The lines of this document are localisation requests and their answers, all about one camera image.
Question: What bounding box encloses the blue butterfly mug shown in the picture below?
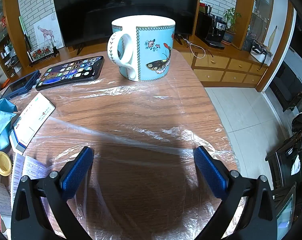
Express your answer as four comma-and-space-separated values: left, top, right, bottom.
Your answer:
107, 15, 176, 82

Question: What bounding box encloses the framed flower picture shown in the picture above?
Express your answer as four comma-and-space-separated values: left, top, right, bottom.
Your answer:
27, 42, 59, 67

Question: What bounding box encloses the wooden glass display cabinet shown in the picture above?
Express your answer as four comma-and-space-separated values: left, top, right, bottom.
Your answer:
242, 0, 275, 52
0, 0, 23, 78

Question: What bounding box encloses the blue tablet case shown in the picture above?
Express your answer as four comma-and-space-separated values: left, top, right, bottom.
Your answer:
1, 70, 40, 99

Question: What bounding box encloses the wooden television cabinet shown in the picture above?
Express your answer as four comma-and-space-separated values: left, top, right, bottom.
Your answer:
178, 34, 268, 85

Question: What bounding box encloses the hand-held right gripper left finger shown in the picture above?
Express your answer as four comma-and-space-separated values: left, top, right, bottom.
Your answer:
12, 146, 94, 240

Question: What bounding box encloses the dark armchair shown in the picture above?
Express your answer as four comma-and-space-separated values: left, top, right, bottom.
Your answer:
269, 75, 302, 113

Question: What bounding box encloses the printed paper leaflet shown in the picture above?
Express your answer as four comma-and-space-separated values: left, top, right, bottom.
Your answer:
11, 154, 51, 200

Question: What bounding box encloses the white medicine box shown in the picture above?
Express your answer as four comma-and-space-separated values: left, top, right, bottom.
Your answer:
9, 92, 56, 154

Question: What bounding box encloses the giraffe drawing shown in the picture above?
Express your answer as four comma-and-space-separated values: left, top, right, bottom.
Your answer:
33, 14, 64, 52

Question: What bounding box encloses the white cable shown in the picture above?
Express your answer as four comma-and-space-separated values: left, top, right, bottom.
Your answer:
174, 34, 214, 59

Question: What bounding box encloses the green rolled tube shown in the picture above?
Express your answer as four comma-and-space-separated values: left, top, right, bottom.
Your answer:
18, 16, 29, 40

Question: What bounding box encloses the black curved television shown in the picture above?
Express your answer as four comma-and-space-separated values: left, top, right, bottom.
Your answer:
51, 0, 201, 55

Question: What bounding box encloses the black coffee machine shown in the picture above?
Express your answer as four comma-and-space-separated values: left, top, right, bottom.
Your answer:
196, 5, 227, 50

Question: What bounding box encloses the white bag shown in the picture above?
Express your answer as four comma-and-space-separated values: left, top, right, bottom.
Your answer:
250, 39, 273, 64

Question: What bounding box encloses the dark wooden chair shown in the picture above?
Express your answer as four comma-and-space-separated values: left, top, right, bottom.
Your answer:
265, 112, 302, 200

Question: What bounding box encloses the black smartphone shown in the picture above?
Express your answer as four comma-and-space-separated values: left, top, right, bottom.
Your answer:
36, 56, 104, 91

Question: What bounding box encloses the yellow plastic cap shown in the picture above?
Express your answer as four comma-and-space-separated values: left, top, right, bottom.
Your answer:
0, 152, 12, 177

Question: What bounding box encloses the blue face mask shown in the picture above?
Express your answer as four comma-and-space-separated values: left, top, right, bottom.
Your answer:
0, 98, 18, 150

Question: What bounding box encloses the green potted plant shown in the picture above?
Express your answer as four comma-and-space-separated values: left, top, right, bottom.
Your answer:
222, 7, 242, 43

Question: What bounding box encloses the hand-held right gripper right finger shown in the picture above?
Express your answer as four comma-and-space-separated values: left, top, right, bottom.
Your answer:
193, 145, 278, 240

